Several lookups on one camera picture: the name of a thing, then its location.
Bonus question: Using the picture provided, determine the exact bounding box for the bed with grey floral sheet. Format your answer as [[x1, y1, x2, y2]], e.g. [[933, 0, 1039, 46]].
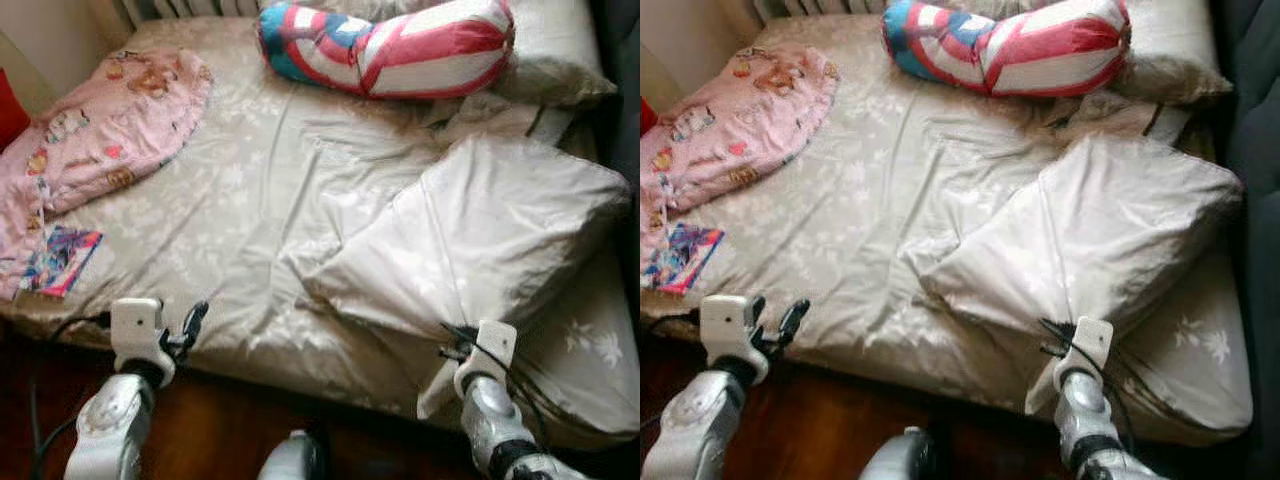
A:
[[0, 10, 641, 451], [640, 10, 1256, 446]]

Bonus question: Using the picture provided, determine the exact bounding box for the blue red white striped pillow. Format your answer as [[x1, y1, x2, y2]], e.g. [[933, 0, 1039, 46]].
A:
[[257, 0, 516, 101], [882, 0, 1132, 99]]

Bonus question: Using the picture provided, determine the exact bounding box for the large pale grey pillow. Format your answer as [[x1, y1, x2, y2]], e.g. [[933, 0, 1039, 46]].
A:
[[918, 133, 1244, 336], [303, 133, 633, 341]]

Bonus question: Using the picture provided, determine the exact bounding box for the dark grey furniture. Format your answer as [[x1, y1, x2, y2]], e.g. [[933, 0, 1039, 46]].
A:
[[590, 0, 641, 301], [1205, 0, 1280, 480]]

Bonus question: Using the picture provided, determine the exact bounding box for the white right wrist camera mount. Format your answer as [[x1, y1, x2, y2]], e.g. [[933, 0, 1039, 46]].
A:
[[417, 320, 518, 421], [1025, 317, 1114, 416]]

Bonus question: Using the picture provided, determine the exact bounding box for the colourful comic book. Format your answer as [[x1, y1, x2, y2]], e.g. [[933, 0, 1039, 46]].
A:
[[18, 225, 105, 298], [645, 222, 725, 295]]

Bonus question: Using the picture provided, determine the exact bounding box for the pink cartoon print blanket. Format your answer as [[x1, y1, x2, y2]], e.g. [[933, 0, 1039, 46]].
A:
[[0, 45, 214, 301], [640, 45, 839, 291]]

